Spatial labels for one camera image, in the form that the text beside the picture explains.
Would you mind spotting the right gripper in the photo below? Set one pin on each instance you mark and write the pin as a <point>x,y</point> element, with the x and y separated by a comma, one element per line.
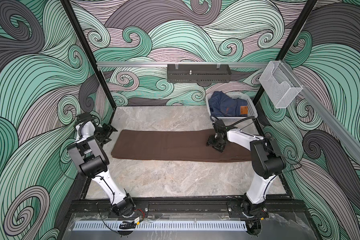
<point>210,142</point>

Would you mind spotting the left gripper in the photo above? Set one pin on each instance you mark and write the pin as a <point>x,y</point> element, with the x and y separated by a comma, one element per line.
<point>108,129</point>

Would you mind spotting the brown trousers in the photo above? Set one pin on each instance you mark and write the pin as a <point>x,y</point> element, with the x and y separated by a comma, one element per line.
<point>175,146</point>

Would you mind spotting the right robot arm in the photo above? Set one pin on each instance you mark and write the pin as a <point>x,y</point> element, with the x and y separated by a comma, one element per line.
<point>267,164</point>

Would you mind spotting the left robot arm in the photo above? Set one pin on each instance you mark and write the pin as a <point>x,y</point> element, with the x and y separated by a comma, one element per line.
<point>90,159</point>

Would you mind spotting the blue jeans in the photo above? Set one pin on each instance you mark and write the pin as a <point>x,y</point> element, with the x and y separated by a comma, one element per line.
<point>221,105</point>

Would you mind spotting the white plastic basket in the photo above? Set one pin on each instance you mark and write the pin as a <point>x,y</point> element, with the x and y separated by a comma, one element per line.
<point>252,112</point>

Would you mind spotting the black perforated metal tray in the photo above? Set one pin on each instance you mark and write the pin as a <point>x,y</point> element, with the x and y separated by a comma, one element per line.
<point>200,74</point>

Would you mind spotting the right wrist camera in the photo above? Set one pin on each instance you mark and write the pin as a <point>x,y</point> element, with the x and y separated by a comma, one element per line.
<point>219,126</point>

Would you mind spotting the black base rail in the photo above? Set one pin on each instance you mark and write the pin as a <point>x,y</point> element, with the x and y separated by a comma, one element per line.
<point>233,206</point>

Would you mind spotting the aluminium rail back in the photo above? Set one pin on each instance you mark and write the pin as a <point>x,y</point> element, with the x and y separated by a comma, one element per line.
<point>154,64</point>

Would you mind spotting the aluminium rail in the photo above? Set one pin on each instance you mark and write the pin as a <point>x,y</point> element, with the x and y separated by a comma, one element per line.
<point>154,64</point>
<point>344,136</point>

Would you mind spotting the white mesh wall holder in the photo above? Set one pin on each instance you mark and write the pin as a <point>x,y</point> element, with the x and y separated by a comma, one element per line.
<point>280,83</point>

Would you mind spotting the white slotted cable duct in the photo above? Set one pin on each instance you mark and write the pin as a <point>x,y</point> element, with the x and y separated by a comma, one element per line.
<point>236,226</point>

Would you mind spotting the aluminium rail right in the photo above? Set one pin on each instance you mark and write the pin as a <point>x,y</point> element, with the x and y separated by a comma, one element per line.
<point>344,136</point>

